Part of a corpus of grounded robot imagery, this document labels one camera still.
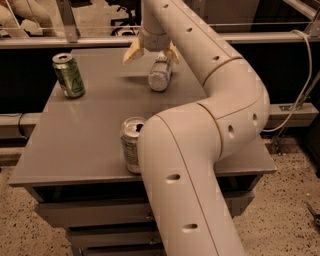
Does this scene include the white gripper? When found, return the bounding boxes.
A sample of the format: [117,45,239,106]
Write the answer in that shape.
[123,27,179,64]

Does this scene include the clear plastic water bottle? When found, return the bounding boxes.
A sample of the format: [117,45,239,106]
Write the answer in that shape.
[148,52,173,92]

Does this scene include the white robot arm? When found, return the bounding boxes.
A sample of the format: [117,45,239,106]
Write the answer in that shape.
[123,0,270,256]

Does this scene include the black office chair base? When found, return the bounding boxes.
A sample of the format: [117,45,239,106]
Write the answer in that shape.
[105,0,141,36]

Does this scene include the white green soda can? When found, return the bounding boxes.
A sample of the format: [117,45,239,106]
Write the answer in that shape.
[120,117,146,174]

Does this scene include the seated person legs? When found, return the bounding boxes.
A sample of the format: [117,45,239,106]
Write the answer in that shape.
[0,0,56,38]

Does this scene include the grey drawer cabinet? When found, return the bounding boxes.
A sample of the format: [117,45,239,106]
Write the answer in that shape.
[8,46,278,256]

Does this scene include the top grey drawer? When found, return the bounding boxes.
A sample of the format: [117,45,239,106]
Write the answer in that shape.
[34,190,255,229]

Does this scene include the grey drawer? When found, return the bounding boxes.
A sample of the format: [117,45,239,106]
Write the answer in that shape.
[34,190,255,229]
[83,244,167,256]
[66,226,161,248]

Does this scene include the middle grey drawer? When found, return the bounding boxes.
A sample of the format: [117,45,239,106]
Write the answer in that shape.
[66,226,161,248]

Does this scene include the bottom grey drawer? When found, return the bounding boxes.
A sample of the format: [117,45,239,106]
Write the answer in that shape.
[83,244,167,256]

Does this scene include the metal guard rail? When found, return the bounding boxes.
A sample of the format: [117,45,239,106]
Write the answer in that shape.
[0,0,320,49]

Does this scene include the white cable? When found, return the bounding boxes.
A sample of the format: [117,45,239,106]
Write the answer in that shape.
[261,29,314,134]

